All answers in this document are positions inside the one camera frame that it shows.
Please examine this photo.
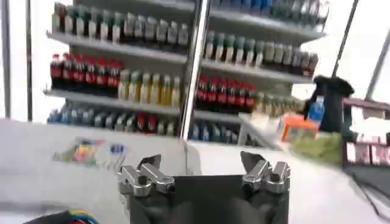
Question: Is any dark window frame post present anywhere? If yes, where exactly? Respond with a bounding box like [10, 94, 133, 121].
[331, 0, 360, 77]
[364, 35, 390, 102]
[1, 0, 12, 119]
[25, 0, 34, 122]

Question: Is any orange tissue box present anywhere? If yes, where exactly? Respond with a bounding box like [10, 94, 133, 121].
[280, 114, 319, 142]

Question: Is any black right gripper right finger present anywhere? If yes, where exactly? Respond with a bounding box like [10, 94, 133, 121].
[239, 151, 291, 195]

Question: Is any green cloth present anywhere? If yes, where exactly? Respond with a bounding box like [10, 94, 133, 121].
[291, 133, 343, 167]

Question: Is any white printed shirt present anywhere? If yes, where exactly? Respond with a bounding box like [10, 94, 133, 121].
[0, 117, 187, 224]

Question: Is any white side table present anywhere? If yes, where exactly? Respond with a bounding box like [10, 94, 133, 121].
[237, 111, 347, 171]

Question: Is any metal shelf rack with bottles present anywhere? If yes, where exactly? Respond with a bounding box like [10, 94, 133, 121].
[182, 0, 330, 147]
[44, 0, 197, 140]

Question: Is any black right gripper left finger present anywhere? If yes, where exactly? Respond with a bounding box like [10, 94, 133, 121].
[117, 154, 177, 198]

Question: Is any blue water bottle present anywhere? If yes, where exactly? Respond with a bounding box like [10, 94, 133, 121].
[308, 96, 325, 126]

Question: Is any black bag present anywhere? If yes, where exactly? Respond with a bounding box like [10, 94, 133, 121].
[303, 75, 355, 133]

